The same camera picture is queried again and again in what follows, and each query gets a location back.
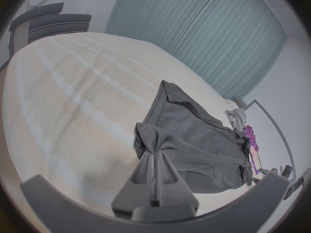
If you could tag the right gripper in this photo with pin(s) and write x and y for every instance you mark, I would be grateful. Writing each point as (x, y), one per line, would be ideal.
(267, 172)

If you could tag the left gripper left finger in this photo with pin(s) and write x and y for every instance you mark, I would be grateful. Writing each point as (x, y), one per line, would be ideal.
(141, 186)

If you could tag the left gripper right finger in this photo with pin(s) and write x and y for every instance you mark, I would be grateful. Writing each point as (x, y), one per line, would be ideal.
(170, 186)

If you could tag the black T-shirt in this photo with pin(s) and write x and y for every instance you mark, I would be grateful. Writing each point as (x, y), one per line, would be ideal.
(194, 142)

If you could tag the bed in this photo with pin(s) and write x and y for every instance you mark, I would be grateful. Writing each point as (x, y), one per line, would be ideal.
(73, 93)

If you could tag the pink garment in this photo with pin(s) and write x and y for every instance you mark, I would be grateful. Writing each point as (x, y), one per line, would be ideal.
(254, 154)

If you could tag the purple garment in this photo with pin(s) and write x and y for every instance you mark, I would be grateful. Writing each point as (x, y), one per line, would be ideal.
(251, 136)

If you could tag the grey garment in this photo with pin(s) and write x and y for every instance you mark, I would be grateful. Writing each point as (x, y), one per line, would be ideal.
(239, 116)

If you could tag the grey bedside table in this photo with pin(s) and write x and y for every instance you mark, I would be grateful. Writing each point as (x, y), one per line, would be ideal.
(239, 102)

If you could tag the white printed pillow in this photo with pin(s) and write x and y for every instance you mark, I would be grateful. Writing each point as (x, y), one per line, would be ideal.
(229, 103)

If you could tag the blue-green curtain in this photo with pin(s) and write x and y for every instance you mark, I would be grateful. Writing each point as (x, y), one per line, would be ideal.
(158, 13)
(230, 45)

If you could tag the black chest of drawers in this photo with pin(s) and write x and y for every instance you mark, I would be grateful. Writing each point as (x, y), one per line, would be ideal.
(60, 23)

